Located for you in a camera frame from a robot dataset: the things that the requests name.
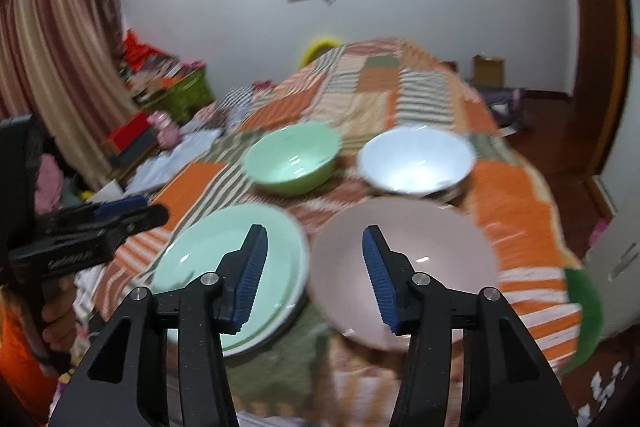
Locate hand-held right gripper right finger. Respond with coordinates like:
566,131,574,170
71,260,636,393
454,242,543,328
362,226,581,427

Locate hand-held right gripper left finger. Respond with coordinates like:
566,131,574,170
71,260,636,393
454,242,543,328
47,224,268,427

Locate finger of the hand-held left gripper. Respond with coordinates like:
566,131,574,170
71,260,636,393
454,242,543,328
44,205,169,253
36,196,150,229

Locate mint green plate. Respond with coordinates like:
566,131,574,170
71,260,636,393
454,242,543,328
151,204,311,353

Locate pink bowl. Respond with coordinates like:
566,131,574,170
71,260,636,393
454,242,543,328
306,199,502,353

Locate white bowl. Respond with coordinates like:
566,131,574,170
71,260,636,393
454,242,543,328
357,126,477,202

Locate mint green bowl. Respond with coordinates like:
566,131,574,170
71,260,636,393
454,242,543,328
242,122,342,196

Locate person's left hand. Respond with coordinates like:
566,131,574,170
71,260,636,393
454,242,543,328
42,282,77,349

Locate dark grey box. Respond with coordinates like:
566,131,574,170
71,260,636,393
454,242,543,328
109,132,162,168

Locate white cloth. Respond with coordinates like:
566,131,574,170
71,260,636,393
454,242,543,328
127,127,224,188

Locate pink cloth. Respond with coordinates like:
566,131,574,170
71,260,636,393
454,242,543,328
34,153,65,214

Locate red box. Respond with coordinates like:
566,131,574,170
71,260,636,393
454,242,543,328
102,113,152,154

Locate pink bunny toy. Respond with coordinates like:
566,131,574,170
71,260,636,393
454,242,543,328
149,110,182,148

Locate pile of paper packaging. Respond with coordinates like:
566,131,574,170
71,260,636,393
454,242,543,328
120,57,201,95

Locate green storage basket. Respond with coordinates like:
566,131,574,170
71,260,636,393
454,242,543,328
161,66,214,118

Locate checkered patchwork quilt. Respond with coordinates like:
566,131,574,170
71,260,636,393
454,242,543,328
212,81,281,134

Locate red plastic bag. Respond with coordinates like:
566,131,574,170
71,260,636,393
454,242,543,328
122,31,167,68

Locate striped brown curtain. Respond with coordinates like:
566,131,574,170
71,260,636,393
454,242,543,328
0,0,138,190

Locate patchwork striped bedspread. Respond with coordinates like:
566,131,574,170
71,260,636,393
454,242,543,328
75,37,603,423

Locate brown cardboard box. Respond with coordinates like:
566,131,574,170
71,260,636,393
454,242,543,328
472,54,506,88

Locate yellow foam tube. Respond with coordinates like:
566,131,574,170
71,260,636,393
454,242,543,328
299,36,342,68

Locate brown wooden door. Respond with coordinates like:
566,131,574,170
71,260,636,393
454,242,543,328
562,0,632,188

